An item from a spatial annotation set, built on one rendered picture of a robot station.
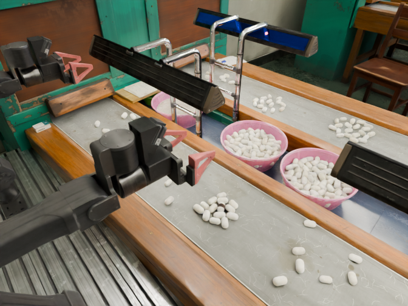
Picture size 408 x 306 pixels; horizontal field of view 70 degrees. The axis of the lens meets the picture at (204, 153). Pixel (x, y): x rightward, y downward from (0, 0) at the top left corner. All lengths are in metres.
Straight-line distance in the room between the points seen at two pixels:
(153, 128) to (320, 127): 0.98
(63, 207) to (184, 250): 0.40
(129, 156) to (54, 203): 0.14
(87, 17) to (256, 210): 1.04
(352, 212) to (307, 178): 0.18
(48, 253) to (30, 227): 0.53
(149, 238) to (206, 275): 0.19
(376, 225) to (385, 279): 0.25
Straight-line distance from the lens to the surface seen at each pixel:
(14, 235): 0.52
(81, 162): 1.16
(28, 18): 1.35
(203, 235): 0.89
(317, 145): 1.23
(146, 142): 0.52
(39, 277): 1.01
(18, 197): 1.25
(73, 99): 1.42
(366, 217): 1.15
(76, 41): 1.44
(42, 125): 1.39
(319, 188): 1.08
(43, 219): 0.52
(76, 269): 0.98
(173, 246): 0.84
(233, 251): 0.86
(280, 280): 0.82
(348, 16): 3.50
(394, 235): 1.14
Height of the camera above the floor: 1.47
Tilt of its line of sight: 39 degrees down
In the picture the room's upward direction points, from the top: straight up
